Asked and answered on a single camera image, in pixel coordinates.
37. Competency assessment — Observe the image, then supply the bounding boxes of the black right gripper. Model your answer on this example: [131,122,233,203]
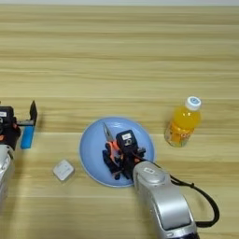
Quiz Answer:
[103,148,147,181]

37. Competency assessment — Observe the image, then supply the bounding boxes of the blue rectangular block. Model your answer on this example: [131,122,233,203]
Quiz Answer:
[20,125,35,149]

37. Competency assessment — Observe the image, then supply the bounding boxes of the orange juice bottle white cap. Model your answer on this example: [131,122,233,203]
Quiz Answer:
[163,95,203,148]

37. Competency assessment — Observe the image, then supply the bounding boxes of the left gripper labelled black box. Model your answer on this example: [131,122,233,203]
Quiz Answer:
[0,105,16,126]

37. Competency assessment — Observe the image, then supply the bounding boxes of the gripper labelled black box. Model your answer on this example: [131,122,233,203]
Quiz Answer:
[0,105,16,126]
[115,129,138,154]

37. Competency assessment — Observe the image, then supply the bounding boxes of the orange black needle-nose pliers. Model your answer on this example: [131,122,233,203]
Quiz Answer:
[102,121,125,181]

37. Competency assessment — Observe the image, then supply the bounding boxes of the right gripper labelled black box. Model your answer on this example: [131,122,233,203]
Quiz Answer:
[115,129,138,154]

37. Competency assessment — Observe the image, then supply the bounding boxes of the round light blue plate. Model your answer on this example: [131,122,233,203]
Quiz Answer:
[78,117,156,189]

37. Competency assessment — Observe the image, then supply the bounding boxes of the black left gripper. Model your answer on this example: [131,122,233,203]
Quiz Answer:
[0,100,38,150]

